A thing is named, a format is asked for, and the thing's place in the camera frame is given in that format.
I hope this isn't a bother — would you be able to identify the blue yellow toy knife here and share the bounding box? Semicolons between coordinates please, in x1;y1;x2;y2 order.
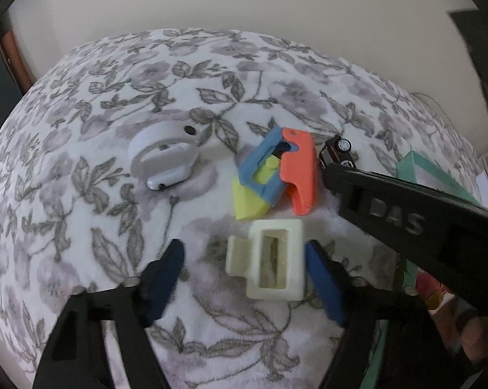
232;126;291;221

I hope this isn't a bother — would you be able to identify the white plastic gadget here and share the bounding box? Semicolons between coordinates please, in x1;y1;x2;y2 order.
128;124;200;190

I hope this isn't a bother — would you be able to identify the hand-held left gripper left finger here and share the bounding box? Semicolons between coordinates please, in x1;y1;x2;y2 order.
33;238;185;389

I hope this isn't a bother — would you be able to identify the cream hair claw clip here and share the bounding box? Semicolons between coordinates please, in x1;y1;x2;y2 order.
225;219;305;301

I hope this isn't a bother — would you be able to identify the teal rimmed white tray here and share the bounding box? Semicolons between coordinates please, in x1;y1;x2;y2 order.
359;150;485;389

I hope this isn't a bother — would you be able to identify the thin white cable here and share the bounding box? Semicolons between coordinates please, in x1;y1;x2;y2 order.
413;91;455;126

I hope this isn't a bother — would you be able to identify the black toy car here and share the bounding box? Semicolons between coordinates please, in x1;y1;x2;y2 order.
319;135;356;169

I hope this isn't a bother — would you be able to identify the orange toy knife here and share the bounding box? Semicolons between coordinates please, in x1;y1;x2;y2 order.
280;127;318;216

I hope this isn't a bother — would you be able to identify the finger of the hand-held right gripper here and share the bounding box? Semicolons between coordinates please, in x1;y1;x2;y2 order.
323;164;366;228

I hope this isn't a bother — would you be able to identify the floral blanket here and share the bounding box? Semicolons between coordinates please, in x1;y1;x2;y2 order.
0;28;483;389

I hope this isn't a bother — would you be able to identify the brown wooden frame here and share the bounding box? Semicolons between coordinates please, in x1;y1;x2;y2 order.
0;28;34;94

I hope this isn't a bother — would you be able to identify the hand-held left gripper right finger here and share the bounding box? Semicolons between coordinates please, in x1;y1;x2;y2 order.
306;240;459;389

